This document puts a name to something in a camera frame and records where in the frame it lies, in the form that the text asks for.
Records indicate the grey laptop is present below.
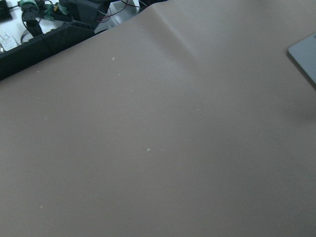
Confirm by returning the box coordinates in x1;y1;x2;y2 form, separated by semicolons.
287;33;316;90

